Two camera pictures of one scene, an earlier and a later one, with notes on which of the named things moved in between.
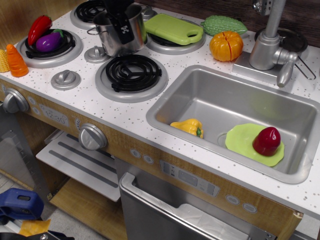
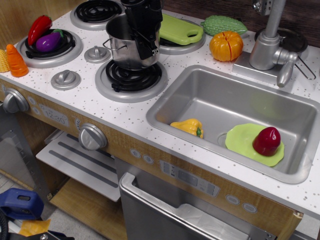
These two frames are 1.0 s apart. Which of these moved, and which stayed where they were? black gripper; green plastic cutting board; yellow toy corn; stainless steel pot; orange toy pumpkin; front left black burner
Moved: black gripper; stainless steel pot
Stayed: green plastic cutting board; orange toy pumpkin; front left black burner; yellow toy corn
